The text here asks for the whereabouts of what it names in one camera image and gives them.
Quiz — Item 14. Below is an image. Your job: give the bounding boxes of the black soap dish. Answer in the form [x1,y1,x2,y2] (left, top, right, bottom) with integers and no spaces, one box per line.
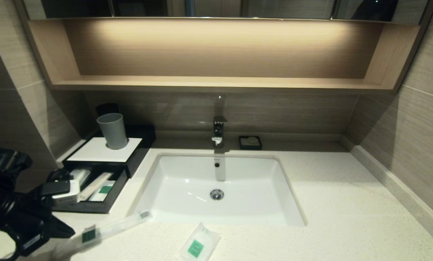
[238,135,262,150]

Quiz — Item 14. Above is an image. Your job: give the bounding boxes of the white sink basin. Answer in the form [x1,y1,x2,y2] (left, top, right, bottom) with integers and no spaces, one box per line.
[128,152,307,227]

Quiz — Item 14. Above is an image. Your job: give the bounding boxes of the black box with white top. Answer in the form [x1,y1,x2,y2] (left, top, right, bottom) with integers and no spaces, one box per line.
[62,124,156,179]

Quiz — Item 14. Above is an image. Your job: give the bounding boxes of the clear toothbrush packet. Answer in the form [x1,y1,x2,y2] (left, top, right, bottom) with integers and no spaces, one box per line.
[70,168,92,186]

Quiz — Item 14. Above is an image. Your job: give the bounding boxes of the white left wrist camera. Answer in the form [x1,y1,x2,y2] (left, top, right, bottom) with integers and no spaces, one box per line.
[41,179,81,206]

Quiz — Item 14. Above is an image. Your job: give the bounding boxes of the long white wrapped packet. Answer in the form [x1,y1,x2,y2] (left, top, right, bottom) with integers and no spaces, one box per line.
[79,173,112,202]

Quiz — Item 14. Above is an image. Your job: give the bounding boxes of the small sachet green label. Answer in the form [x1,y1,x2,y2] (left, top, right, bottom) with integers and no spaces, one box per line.
[180,223,221,261]

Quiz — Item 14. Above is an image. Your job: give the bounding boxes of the white packet green label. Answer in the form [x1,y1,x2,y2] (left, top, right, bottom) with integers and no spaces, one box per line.
[92,182,116,202]

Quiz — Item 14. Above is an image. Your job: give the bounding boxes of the dental kit packet green label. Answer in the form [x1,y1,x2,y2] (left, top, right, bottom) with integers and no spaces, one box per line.
[53,210,153,260]

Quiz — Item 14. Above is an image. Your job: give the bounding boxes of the mirror cabinet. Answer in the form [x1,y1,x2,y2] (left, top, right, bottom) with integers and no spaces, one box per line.
[22,0,430,25]

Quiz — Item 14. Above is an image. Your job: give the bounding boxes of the chrome faucet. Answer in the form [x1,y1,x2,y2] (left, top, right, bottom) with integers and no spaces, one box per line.
[212,95,228,148]

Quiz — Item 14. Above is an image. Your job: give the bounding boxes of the grey plastic cup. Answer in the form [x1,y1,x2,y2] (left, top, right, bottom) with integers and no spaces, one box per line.
[96,113,128,150]

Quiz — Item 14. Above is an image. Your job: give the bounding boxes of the wooden wall shelf niche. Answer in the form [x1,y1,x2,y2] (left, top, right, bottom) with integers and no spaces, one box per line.
[14,0,433,95]

